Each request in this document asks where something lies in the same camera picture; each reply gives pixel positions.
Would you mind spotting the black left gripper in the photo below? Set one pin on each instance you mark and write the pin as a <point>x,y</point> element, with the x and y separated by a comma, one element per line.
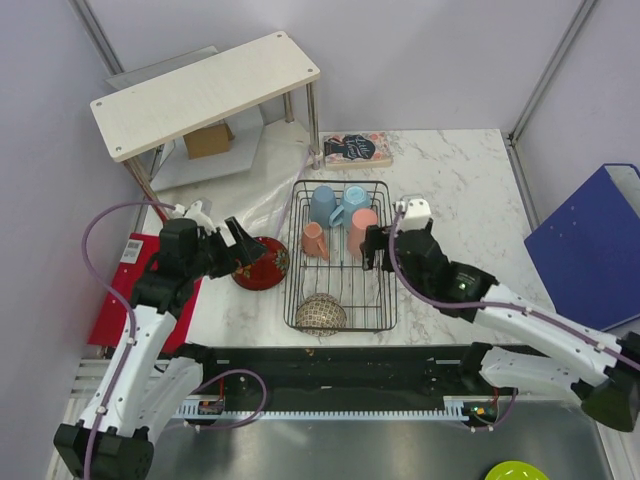
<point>249,249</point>

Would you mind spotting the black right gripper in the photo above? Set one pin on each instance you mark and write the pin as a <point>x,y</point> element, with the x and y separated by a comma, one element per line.
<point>371,243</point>

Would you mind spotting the pink tumbler cup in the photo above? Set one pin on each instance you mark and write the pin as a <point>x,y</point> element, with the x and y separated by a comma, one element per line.
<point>360,221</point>

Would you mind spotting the red floral plate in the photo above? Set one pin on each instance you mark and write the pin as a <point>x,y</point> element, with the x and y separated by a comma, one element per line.
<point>268,271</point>

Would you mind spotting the pink mug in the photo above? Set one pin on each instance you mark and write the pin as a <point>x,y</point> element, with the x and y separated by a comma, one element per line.
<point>313,241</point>

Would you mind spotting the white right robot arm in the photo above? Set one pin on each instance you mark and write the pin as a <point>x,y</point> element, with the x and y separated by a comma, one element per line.
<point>597,370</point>

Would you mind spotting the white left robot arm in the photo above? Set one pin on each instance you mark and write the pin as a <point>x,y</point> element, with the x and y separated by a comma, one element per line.
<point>115,436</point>

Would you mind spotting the light blue mug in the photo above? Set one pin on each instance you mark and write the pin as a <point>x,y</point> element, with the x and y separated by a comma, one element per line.
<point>354,198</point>

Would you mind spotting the blue tumbler cup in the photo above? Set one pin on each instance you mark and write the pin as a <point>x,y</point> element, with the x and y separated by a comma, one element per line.
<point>322,205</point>

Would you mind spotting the patterned ceramic bowl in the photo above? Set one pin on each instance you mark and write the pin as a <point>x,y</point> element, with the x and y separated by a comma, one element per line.
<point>320,315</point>

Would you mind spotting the floral cover book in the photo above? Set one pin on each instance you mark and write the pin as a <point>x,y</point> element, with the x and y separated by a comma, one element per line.
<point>357,151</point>

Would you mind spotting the cardboard box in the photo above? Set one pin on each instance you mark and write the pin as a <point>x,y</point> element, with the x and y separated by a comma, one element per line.
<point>208,141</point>

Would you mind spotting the red folder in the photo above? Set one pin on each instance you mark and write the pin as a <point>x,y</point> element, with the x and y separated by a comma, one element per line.
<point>110,322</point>

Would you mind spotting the white wooden shelf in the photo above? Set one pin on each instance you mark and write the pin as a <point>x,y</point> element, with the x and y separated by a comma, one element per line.
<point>143,117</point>

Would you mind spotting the blue binder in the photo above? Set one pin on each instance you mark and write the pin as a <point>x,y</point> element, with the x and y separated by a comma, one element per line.
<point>587,251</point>

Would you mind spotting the green plate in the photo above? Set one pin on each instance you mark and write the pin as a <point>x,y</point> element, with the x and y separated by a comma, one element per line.
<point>515,470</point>

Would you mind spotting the black wire dish rack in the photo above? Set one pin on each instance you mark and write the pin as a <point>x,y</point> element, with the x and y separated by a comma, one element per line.
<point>369,298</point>

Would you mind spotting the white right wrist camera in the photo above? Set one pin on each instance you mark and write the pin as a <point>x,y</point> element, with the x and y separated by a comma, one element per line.
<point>415,213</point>

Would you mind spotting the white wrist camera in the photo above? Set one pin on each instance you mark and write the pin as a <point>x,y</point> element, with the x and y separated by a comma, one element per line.
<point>415,213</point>
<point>199,211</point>

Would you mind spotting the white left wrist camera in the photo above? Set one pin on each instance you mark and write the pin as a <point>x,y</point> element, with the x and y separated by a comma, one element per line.
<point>199,211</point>

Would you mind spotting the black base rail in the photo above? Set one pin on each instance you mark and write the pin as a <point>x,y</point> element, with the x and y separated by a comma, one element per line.
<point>342,377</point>

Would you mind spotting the white slotted cable duct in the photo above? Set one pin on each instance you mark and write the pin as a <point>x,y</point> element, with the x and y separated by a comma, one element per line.
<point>195,409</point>

